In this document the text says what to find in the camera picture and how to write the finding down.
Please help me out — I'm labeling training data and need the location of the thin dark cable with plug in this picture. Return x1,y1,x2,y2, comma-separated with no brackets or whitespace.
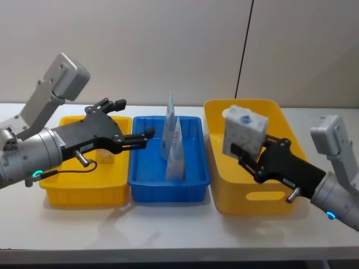
286,188,300,203
35,150,99,180

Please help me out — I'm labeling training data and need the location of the white patterned tissue box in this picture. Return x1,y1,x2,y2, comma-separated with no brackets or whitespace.
222,105,269,162

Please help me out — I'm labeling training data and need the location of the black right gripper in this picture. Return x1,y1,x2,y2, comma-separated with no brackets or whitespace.
230,133,327,201

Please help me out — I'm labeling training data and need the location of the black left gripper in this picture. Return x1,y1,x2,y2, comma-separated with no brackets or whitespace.
52,98,156,161

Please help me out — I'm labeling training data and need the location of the tall yellow plastic bin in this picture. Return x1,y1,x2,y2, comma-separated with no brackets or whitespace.
204,98,310,216

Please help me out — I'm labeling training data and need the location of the shallow yellow plastic bin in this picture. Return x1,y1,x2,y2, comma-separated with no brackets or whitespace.
39,115,133,207

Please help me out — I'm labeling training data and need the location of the blue plastic bin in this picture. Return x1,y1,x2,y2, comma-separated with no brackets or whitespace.
128,115,211,204

